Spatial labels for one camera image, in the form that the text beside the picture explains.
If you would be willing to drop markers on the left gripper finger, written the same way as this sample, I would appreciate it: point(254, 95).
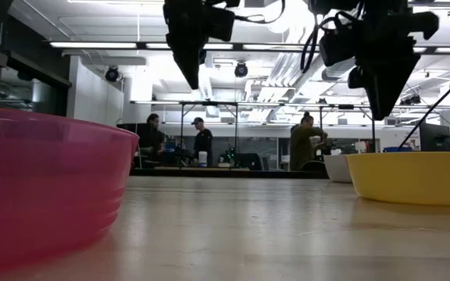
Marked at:
point(191, 64)

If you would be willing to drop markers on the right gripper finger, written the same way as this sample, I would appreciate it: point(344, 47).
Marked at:
point(385, 86)

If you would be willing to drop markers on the yellow plastic bowl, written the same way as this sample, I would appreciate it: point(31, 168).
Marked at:
point(412, 179)

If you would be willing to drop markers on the pink translucent plastic bowl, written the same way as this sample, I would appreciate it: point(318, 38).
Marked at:
point(45, 187)

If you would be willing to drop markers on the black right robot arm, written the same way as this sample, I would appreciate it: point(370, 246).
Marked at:
point(365, 6)

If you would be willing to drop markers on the blue storage bin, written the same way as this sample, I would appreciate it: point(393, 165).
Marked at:
point(397, 149)

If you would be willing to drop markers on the black computer monitor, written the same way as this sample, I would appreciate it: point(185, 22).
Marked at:
point(129, 127)
point(434, 136)

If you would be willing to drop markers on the person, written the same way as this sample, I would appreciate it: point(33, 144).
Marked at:
point(203, 144)
point(301, 148)
point(155, 140)

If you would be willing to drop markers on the white bowl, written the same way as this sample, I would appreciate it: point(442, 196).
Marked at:
point(338, 169)

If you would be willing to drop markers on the overhead LED light bar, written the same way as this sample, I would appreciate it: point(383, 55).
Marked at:
point(92, 45)

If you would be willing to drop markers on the white wipes canister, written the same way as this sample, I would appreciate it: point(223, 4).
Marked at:
point(203, 160)

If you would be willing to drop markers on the black chair back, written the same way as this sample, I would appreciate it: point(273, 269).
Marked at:
point(313, 166)

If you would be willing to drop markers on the black office chair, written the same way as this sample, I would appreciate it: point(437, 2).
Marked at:
point(250, 162)

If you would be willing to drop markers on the dark glass partition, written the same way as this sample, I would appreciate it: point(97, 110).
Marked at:
point(33, 93)

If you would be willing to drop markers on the black ceiling-mounted camera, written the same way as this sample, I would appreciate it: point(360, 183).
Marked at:
point(112, 74)
point(410, 100)
point(241, 70)

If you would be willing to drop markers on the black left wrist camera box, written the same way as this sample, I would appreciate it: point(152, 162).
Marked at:
point(221, 23)

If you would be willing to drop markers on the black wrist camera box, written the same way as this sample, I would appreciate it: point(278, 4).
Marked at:
point(221, 23)
point(336, 47)

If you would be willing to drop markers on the black metal workstation frame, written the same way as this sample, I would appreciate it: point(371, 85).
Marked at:
point(182, 117)
point(373, 132)

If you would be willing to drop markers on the silver ventilation duct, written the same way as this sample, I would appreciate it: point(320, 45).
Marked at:
point(334, 72)

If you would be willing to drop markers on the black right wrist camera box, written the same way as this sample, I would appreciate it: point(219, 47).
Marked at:
point(336, 47)

